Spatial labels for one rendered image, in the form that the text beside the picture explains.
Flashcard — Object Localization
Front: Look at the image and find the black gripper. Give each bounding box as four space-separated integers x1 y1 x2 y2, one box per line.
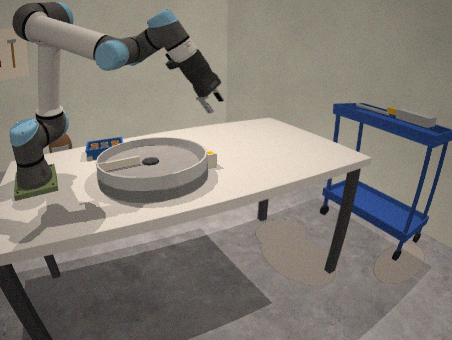
165 38 224 113

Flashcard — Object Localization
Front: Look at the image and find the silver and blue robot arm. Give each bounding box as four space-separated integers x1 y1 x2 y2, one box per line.
9 2 189 190

